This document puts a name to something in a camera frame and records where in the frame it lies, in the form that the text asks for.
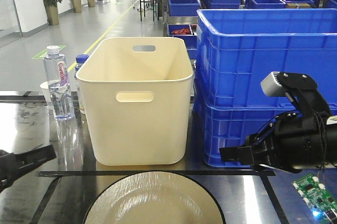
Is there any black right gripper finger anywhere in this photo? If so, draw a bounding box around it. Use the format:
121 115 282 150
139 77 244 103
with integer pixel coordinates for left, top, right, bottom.
219 146 253 166

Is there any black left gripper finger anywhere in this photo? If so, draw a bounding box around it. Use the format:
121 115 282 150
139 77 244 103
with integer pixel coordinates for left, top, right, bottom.
1 145 56 192

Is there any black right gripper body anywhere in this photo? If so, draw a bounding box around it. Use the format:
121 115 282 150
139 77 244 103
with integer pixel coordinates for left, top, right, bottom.
244 115 329 173

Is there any beige plate black rim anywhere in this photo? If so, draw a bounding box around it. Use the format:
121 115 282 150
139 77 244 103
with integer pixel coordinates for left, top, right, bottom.
84 171 226 223

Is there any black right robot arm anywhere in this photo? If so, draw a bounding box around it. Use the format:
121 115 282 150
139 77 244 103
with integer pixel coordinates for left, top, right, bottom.
219 114 336 173

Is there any lower blue plastic crate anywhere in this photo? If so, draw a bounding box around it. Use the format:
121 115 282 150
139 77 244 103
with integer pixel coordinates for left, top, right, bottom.
193 76 337 168

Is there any green circuit board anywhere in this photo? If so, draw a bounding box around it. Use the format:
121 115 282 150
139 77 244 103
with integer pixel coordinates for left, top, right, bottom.
292 174 336 223

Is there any white paper cup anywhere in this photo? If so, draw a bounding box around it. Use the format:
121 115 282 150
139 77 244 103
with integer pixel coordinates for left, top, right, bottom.
40 82 52 107

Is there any large blue plastic crate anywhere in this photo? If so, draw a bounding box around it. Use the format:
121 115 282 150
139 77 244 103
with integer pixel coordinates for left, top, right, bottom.
196 8 336 108

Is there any clear water bottle white cap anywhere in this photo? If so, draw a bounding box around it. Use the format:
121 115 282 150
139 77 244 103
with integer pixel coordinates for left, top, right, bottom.
43 45 75 121

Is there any cream plastic bin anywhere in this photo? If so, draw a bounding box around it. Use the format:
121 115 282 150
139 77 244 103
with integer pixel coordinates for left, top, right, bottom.
76 37 193 166

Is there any water bottle blue cap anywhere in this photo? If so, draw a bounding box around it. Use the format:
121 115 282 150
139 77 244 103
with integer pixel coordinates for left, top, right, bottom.
74 54 89 114

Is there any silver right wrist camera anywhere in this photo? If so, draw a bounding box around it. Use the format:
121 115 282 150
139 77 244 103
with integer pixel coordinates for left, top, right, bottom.
260 71 332 119

